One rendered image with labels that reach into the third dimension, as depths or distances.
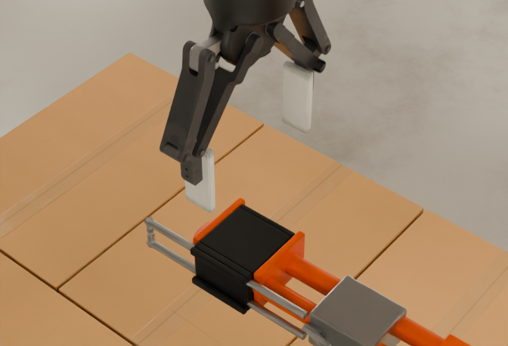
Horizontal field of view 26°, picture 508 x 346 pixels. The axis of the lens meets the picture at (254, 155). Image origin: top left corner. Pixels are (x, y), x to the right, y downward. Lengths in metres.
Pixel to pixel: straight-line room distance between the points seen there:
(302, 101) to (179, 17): 2.59
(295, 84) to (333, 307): 0.21
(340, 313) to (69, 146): 1.34
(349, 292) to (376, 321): 0.04
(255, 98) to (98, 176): 1.11
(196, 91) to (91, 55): 2.59
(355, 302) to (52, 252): 1.12
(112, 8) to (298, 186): 1.61
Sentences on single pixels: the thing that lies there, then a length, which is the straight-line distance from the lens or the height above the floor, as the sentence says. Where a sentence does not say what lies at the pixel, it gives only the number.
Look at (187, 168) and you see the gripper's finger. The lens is 0.92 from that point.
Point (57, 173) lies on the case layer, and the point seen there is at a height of 0.54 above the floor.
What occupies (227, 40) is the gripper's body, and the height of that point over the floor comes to 1.53.
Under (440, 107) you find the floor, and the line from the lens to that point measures 3.26.
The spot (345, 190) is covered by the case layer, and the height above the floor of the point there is 0.54.
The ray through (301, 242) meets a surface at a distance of 1.09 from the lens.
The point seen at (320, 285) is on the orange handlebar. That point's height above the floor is 1.24.
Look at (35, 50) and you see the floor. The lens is 3.51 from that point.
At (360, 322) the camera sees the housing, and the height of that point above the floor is 1.25.
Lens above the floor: 2.04
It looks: 42 degrees down
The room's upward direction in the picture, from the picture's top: straight up
